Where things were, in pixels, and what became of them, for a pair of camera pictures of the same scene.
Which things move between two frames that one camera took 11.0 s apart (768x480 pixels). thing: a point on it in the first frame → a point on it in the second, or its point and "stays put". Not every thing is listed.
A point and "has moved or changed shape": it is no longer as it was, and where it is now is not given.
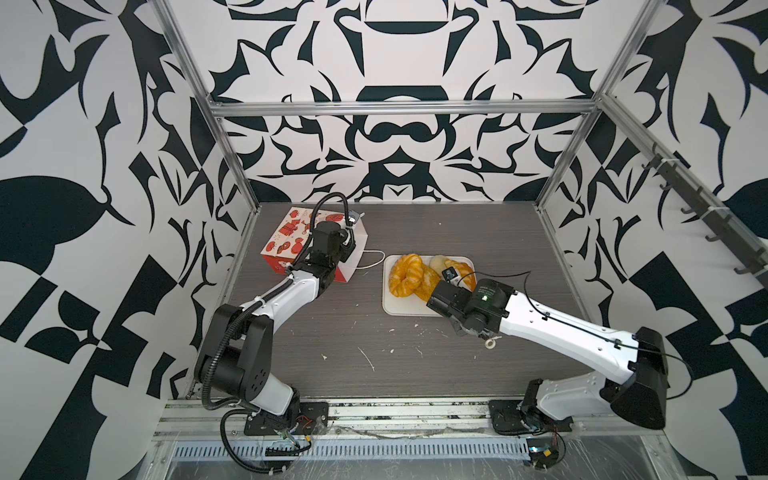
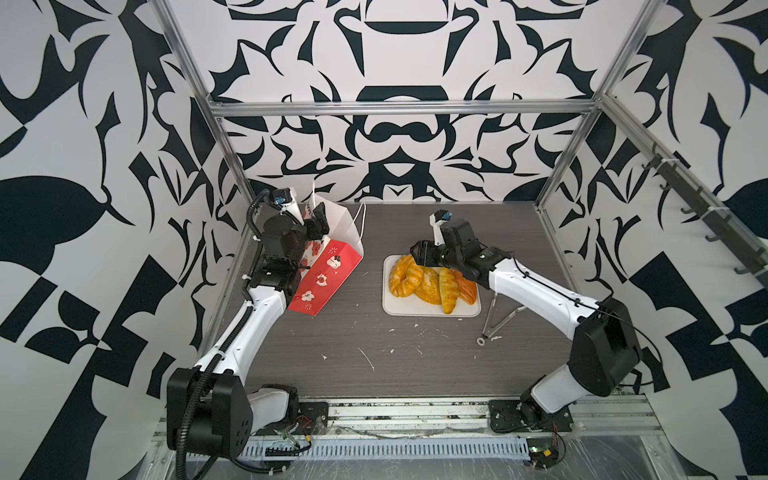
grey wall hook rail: x=728 y=226 stays put
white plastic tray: x=405 y=307 stays put
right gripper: x=456 y=327 → x=426 y=252
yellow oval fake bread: x=429 y=283 stays put
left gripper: x=347 y=250 → x=314 y=224
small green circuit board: x=543 y=452 stays put
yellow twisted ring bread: x=406 y=275 stays put
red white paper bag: x=287 y=233 has moved or changed shape
